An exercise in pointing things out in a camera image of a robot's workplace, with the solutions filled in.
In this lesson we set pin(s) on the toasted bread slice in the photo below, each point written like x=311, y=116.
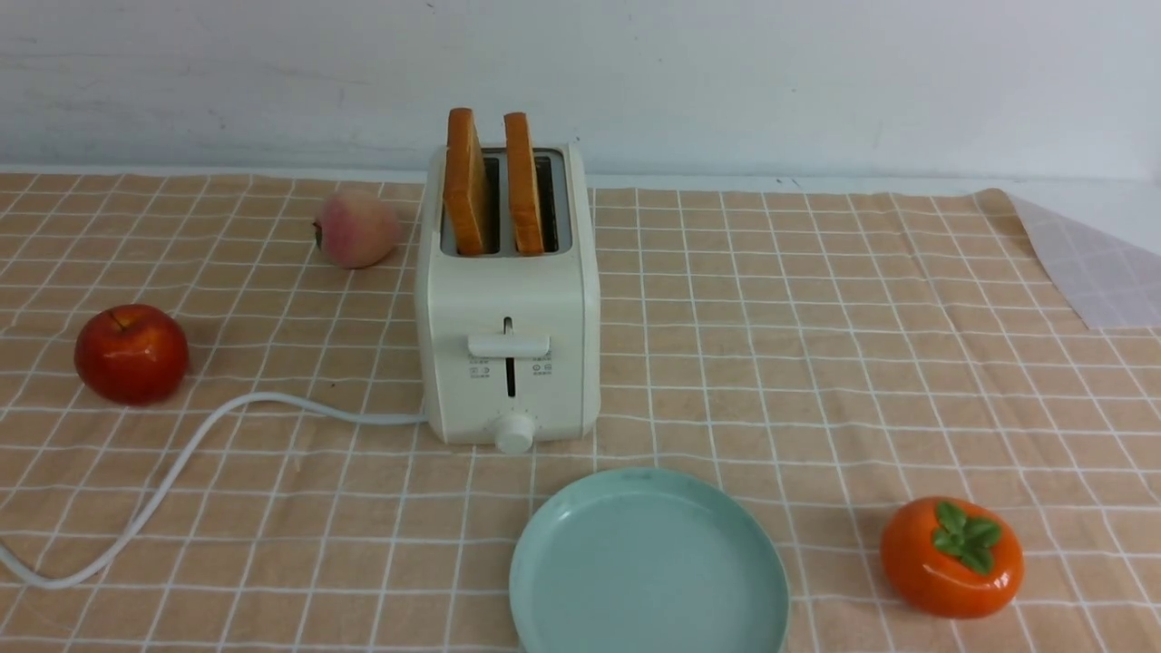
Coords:
x=523, y=194
x=467, y=196

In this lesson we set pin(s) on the white two-slot toaster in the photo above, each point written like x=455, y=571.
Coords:
x=510, y=345

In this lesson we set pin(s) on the light green plate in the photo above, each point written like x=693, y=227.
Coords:
x=647, y=560

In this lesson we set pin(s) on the pink peach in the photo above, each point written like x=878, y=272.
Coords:
x=354, y=229

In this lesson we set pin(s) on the orange persimmon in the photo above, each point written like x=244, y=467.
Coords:
x=951, y=558

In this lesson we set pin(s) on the red apple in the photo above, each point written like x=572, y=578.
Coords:
x=132, y=354

